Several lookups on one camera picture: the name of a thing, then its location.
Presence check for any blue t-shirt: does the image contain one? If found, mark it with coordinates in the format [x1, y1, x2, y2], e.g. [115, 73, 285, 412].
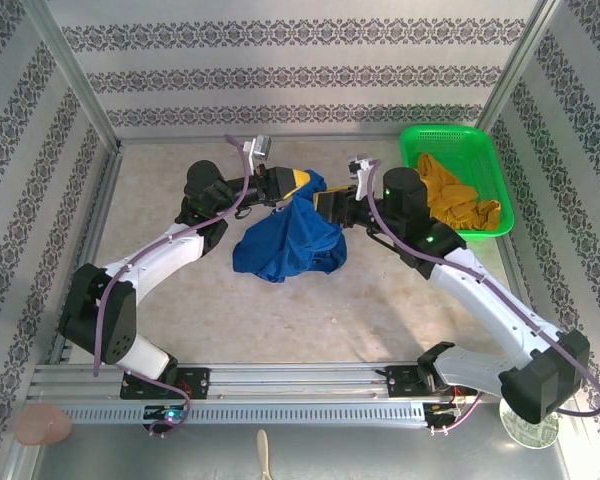
[232, 169, 349, 285]

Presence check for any yellow crumpled cloth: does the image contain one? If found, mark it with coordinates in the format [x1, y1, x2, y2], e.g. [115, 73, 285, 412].
[414, 152, 504, 234]

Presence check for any green plastic basket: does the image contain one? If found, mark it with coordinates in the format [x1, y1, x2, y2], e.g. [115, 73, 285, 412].
[398, 123, 516, 241]

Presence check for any small controller board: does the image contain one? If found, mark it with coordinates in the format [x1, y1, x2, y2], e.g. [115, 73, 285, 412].
[143, 404, 190, 424]
[423, 401, 464, 429]

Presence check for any green patterned bowl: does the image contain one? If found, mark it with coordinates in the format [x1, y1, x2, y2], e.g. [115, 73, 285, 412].
[498, 397, 561, 450]

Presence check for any wooden stick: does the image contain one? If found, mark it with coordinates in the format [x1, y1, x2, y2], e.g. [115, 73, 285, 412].
[256, 428, 273, 480]

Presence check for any pink translucent cup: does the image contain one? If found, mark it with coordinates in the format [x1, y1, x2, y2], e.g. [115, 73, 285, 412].
[13, 403, 74, 446]

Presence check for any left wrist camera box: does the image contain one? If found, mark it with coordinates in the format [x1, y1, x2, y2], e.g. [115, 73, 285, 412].
[241, 133, 274, 175]

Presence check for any thin aluminium wall rail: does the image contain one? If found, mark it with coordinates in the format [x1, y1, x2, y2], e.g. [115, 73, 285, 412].
[114, 130, 406, 147]

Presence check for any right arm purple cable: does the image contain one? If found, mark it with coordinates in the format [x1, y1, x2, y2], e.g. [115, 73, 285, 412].
[367, 158, 600, 436]

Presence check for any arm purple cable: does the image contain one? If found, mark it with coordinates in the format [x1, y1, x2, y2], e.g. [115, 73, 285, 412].
[93, 133, 249, 441]
[367, 158, 600, 436]

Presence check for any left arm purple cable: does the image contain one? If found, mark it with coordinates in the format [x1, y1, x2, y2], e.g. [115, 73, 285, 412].
[93, 133, 249, 441]

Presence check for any wide aluminium base rail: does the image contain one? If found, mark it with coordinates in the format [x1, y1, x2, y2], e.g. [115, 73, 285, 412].
[27, 362, 576, 401]

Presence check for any slotted grey cable duct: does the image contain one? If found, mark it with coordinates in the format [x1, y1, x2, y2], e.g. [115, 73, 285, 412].
[59, 402, 431, 426]

